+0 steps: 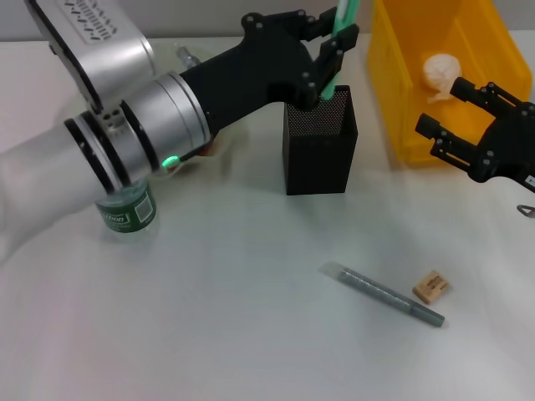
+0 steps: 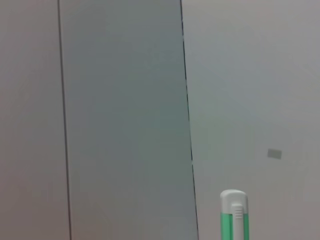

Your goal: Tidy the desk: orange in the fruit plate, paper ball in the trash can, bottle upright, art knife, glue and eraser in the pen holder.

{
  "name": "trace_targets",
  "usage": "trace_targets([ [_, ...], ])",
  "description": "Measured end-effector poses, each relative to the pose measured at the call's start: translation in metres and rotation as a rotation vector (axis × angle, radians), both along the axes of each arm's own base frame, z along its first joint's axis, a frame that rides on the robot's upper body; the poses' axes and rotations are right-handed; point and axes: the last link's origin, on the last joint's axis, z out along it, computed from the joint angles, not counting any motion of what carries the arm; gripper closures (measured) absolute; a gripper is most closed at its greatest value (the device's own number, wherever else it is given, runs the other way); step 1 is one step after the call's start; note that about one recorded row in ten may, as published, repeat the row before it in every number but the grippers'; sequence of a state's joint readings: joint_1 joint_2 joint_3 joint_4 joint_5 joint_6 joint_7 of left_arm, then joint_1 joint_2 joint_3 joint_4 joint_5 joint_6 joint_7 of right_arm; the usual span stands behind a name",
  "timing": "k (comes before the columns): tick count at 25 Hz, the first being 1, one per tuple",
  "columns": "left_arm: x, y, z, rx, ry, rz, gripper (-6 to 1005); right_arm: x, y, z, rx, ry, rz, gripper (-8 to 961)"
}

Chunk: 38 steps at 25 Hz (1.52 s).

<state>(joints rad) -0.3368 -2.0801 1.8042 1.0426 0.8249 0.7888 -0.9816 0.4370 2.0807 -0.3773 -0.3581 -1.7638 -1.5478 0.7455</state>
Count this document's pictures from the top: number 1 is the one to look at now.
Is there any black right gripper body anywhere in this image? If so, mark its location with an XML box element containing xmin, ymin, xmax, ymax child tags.
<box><xmin>466</xmin><ymin>101</ymin><xmax>535</xmax><ymax>185</ymax></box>

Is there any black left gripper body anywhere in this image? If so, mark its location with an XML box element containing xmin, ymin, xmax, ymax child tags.
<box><xmin>179</xmin><ymin>10</ymin><xmax>328</xmax><ymax>139</ymax></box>

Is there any white paper ball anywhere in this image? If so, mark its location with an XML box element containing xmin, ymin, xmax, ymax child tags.
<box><xmin>421</xmin><ymin>53</ymin><xmax>464</xmax><ymax>104</ymax></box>

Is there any green pen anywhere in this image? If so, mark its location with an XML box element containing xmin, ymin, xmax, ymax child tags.
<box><xmin>319</xmin><ymin>0</ymin><xmax>364</xmax><ymax>102</ymax></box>

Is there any beige eraser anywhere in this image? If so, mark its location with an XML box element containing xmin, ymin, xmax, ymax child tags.
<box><xmin>411</xmin><ymin>270</ymin><xmax>453</xmax><ymax>302</ymax></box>

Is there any grey marker pen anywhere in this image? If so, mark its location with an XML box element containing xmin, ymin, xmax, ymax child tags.
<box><xmin>319</xmin><ymin>261</ymin><xmax>446</xmax><ymax>329</ymax></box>

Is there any clear bottle with green label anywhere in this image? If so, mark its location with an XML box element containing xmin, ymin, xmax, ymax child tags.
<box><xmin>94</xmin><ymin>182</ymin><xmax>161</xmax><ymax>245</ymax></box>

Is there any black mesh pen holder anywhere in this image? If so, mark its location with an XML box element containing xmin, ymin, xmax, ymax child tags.
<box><xmin>282</xmin><ymin>84</ymin><xmax>359</xmax><ymax>196</ymax></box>

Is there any yellow plastic bin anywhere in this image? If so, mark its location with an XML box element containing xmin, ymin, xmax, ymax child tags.
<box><xmin>366</xmin><ymin>0</ymin><xmax>534</xmax><ymax>168</ymax></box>

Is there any left gripper cable with connector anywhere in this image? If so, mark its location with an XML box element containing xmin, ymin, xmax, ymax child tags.
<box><xmin>169</xmin><ymin>45</ymin><xmax>212</xmax><ymax>168</ymax></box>

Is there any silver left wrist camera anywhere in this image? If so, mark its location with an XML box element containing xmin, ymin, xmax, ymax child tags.
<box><xmin>24</xmin><ymin>0</ymin><xmax>156</xmax><ymax>114</ymax></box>

